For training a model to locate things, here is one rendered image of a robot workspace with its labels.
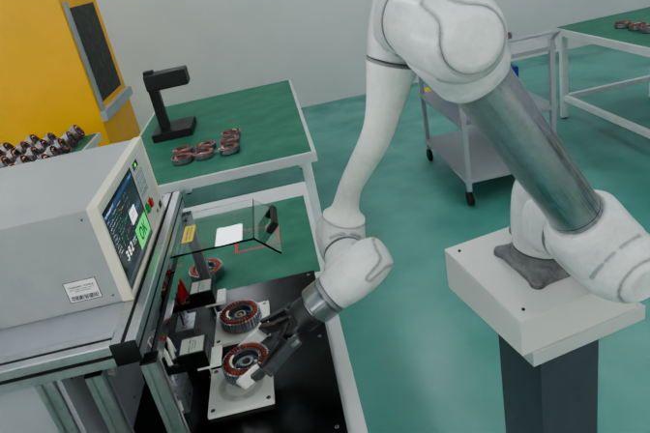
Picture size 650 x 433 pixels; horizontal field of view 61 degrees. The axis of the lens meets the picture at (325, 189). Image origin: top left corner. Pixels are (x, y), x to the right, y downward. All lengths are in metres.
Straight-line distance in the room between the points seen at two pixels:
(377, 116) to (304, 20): 5.39
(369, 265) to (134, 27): 5.57
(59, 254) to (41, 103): 3.82
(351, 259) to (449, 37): 0.56
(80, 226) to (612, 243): 0.98
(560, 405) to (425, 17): 1.16
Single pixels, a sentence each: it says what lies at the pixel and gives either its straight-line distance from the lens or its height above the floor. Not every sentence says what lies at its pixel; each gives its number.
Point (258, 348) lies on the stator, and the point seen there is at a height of 0.85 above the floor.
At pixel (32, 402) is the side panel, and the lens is 1.18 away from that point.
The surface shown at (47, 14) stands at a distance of 4.76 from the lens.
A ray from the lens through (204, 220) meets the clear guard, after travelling 1.50.
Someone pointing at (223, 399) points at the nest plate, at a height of 0.78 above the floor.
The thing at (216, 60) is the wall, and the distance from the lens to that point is 6.45.
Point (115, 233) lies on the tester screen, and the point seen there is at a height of 1.24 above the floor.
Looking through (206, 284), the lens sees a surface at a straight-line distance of 1.50.
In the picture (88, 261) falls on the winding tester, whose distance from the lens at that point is 1.13.
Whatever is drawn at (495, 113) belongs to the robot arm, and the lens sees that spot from 0.93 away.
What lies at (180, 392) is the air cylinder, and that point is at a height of 0.82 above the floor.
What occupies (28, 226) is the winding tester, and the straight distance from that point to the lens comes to 1.12.
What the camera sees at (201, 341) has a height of 0.92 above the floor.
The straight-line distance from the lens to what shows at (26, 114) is 4.97.
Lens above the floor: 1.66
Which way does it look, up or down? 23 degrees down
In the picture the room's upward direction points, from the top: 12 degrees counter-clockwise
